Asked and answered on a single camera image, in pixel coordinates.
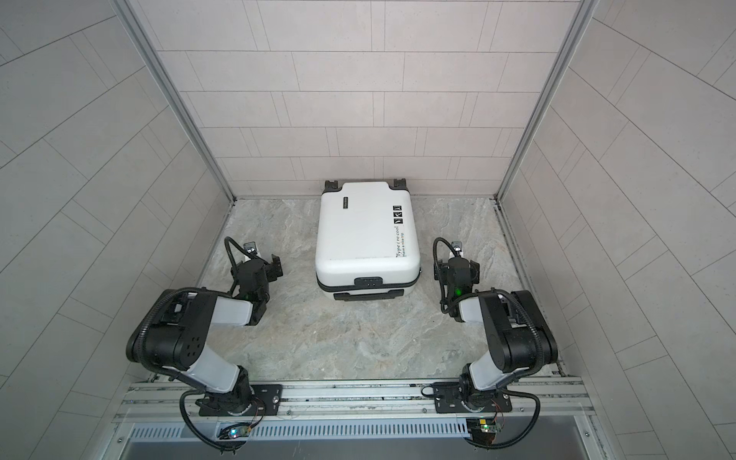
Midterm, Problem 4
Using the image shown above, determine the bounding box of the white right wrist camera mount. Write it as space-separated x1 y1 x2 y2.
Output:
450 241 463 257

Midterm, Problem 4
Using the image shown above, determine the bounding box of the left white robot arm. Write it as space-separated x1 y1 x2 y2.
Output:
126 256 283 417

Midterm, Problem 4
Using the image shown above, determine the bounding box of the left green circuit board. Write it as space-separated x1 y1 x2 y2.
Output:
218 424 252 441

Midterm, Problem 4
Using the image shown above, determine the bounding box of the black suitcase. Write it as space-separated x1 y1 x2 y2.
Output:
315 178 422 302

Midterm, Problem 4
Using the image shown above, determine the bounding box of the aluminium mounting rail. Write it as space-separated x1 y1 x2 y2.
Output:
111 376 596 424

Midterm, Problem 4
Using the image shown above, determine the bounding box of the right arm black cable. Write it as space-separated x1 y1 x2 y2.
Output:
432 237 546 450

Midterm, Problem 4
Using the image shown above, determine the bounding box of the green circuit board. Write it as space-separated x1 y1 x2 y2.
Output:
466 418 503 446
218 424 252 441

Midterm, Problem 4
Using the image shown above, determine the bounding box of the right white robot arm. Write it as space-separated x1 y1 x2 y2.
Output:
431 256 558 413

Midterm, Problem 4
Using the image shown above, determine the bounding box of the right green circuit board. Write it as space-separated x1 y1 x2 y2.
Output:
466 418 503 446

